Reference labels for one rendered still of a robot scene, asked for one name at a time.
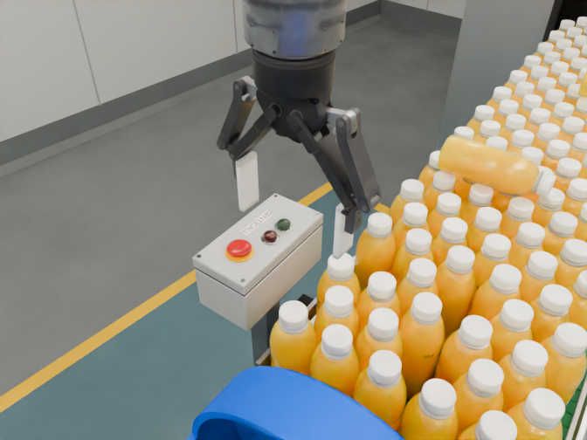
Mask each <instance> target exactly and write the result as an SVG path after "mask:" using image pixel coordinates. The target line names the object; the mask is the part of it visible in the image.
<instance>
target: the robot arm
mask: <svg viewBox="0 0 587 440"><path fill-rule="evenodd" d="M346 6H347V0H242V13H243V28H244V38H245V41H246V43H247V44H248V45H249V46H251V47H252V48H253V49H252V60H253V73H250V74H248V75H246V76H244V77H243V78H241V79H238V80H236V81H234V82H233V100H232V103H231V106H230V109H229V111H228V114H227V116H226V118H225V121H224V125H223V127H222V129H221V132H220V135H219V136H218V141H217V145H218V148H219V149H221V150H224V149H225V150H226V151H228V152H229V156H230V157H231V158H232V165H233V175H234V178H235V180H236V181H237V183H238V203H239V210H241V211H243V212H244V211H246V210H247V209H249V208H250V207H252V206H253V205H254V204H255V203H256V202H258V201H259V182H258V164H257V153H256V152H253V151H252V152H251V153H249V154H248V152H249V151H251V150H252V149H254V146H255V145H256V144H257V143H258V142H259V141H260V140H261V139H262V138H263V137H264V136H265V135H266V134H267V133H268V132H269V131H270V130H271V129H273V130H274V131H275V132H276V134H277V135H279V136H283V137H288V138H290V139H291V140H292V141H295V142H297V143H300V144H301V143H302V144H303V146H304V147H305V149H306V150H307V152H308V153H309V154H311V155H314V157H315V159H316V161H317V162H318V163H319V165H320V167H321V169H322V171H323V173H324V174H325V176H326V177H327V178H328V181H329V183H330V184H331V186H332V188H333V189H334V191H335V193H336V194H337V196H338V198H339V199H340V201H341V203H340V204H339V205H338V206H336V211H335V235H334V249H333V258H335V259H337V260H338V259H339V258H340V257H341V256H342V255H343V254H344V253H345V252H346V251H347V250H349V249H350V248H351V247H352V245H353V236H354V233H355V232H356V231H357V230H358V229H359V228H360V226H361V225H362V217H363V213H366V214H368V213H370V212H371V211H372V210H373V209H374V208H375V207H376V206H377V205H378V204H379V203H380V202H381V201H382V200H383V195H382V192H381V190H380V187H379V184H378V181H377V178H376V174H375V171H374V169H373V166H372V163H371V160H370V158H369V153H368V149H367V147H366V144H365V141H364V139H363V134H362V126H361V112H360V110H359V109H358V108H356V107H352V108H351V109H349V110H348V111H344V110H340V109H336V108H333V105H332V102H331V99H330V94H331V91H332V87H333V84H334V78H335V48H336V47H338V46H339V45H340V44H341V43H342V41H343V39H344V33H345V19H346ZM256 99H257V101H258V103H259V105H260V107H261V109H262V110H263V113H262V114H261V115H260V117H259V118H258V119H257V120H256V121H255V122H254V123H253V126H252V127H251V128H250V129H249V130H248V132H247V133H246V134H245V135H244V136H243V137H242V138H241V139H239V137H240V135H241V134H242V131H243V129H244V127H245V124H246V121H247V119H248V117H249V114H250V112H251V110H252V107H253V105H254V102H255V100H256ZM329 122H330V123H331V124H332V126H333V128H332V127H331V126H330V124H329ZM319 132H321V135H322V137H321V139H319V140H318V141H316V140H315V139H314V137H315V136H316V135H317V134H318V133H319ZM335 138H336V140H337V143H336V141H335ZM337 144H338V145H337Z"/></svg>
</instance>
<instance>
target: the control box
mask: <svg viewBox="0 0 587 440"><path fill-rule="evenodd" d="M267 211H269V212H267ZM271 213H272V214H271ZM264 214H265V215H264ZM266 214H267V215H266ZM269 214H271V215H269ZM268 215H269V216H268ZM260 217H266V218H262V219H264V220H263V221H262V219H260ZM281 218H286V219H288V220H289V221H290V222H291V227H290V228H289V229H288V230H280V229H279V228H278V227H277V222H278V221H279V220H280V219H281ZM258 220H259V221H258ZM260 221H262V222H260ZM322 223H323V214H322V213H320V212H318V211H315V210H312V209H310V208H308V207H306V206H304V205H301V204H299V203H297V202H294V201H292V200H290V199H287V198H285V197H284V196H280V195H278V194H276V193H275V194H273V195H272V196H270V197H269V198H268V199H266V200H265V201H264V202H263V203H262V204H261V205H259V206H258V207H257V208H256V209H254V210H253V211H251V212H250V213H249V214H248V215H246V216H245V217H244V218H242V219H241V220H240V221H238V222H237V223H236V224H234V225H233V226H232V227H231V228H230V229H229V230H227V231H226V232H225V233H223V234H222V235H221V236H220V237H218V238H217V239H215V240H214V241H213V242H212V243H210V244H209V245H207V246H206V247H205V248H204V249H202V250H201V251H200V252H199V253H198V254H197V255H195V256H194V257H193V258H192V259H193V265H194V267H195V274H196V279H197V289H198V294H199V299H200V303H201V304H203V305H204V306H207V307H208V308H210V309H211V310H212V311H214V312H215V313H218V314H219V315H221V316H223V317H224V318H226V319H228V320H229V321H230V322H232V323H234V324H235V325H237V326H239V327H241V328H243V329H244V330H246V331H249V330H250V329H251V328H252V327H253V326H254V325H255V324H256V323H257V322H258V321H259V320H260V319H261V318H262V317H263V316H264V315H265V314H266V313H267V312H268V311H269V310H270V309H271V308H272V307H273V306H274V305H275V304H276V303H277V302H278V301H279V300H280V299H281V298H282V297H283V296H284V295H285V294H286V293H287V292H288V291H289V290H290V289H291V288H292V287H293V286H294V285H295V284H296V283H297V282H298V281H299V280H300V279H301V278H302V277H303V276H304V275H305V274H306V273H307V272H308V271H309V270H310V269H311V268H312V267H313V266H314V265H315V264H316V263H317V262H318V261H319V260H320V259H321V239H322ZM251 224H252V225H251ZM250 225H251V226H252V227H251V226H250ZM256 225H257V226H256ZM254 226H256V227H254ZM250 227H251V229H248V228H250ZM245 229H248V230H245ZM267 230H274V231H275V232H276V233H277V239H276V240H275V241H274V242H266V241H265V240H264V239H263V234H264V232H265V231H267ZM242 231H243V232H242ZM241 232H242V233H241ZM246 232H247V233H246ZM237 239H244V240H246V241H248V242H249V243H250V244H251V245H252V250H251V252H250V253H249V254H247V255H246V256H243V257H233V256H232V255H230V254H229V253H228V251H227V245H228V244H229V243H230V242H231V241H233V240H237Z"/></svg>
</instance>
